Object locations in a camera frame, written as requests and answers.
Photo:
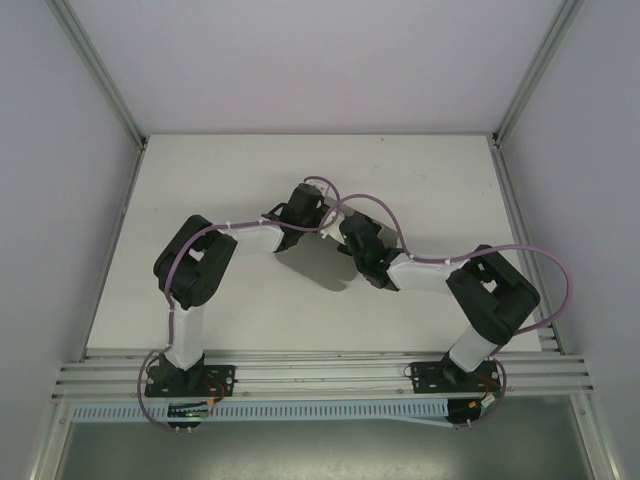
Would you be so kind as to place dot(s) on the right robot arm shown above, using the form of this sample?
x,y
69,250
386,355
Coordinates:
x,y
495,295

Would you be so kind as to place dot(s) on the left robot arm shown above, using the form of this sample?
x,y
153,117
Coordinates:
x,y
195,270

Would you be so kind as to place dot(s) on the long aluminium mounting rails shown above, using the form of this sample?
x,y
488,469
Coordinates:
x,y
320,375

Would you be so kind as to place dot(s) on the grey metal sheet panel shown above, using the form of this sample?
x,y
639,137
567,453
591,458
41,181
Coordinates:
x,y
320,450

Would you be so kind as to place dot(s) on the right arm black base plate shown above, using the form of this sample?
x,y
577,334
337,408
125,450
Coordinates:
x,y
425,377

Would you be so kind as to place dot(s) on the aluminium side rail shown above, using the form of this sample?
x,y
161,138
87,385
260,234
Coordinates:
x,y
524,250
129,190

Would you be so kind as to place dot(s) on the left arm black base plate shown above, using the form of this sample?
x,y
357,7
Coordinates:
x,y
222,375

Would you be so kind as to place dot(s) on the aluminium frame post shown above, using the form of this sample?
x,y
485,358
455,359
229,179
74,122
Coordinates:
x,y
540,65
97,65

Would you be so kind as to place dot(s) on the aluminium frame leg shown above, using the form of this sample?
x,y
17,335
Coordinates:
x,y
47,445
597,445

